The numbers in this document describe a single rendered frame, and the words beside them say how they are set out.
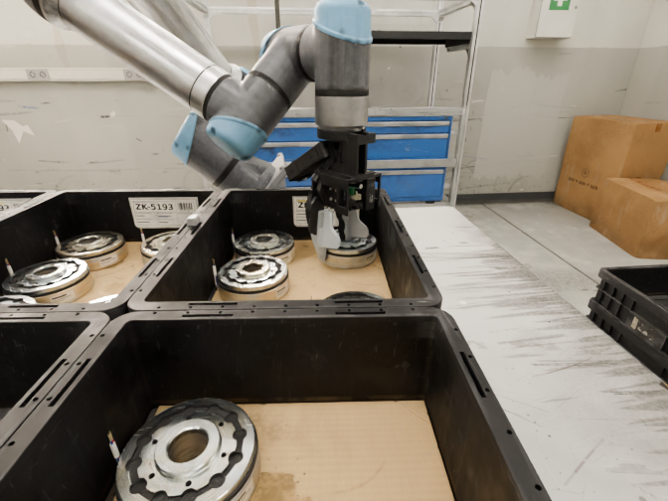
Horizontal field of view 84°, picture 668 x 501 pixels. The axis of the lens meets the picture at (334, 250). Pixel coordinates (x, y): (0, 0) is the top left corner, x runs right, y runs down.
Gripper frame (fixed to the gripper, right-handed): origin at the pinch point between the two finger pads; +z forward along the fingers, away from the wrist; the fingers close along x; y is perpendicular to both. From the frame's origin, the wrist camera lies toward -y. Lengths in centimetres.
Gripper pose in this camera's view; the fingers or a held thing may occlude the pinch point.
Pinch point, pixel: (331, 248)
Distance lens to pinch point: 64.0
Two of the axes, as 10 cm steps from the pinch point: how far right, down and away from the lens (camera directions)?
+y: 6.7, 3.2, -6.7
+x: 7.5, -2.8, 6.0
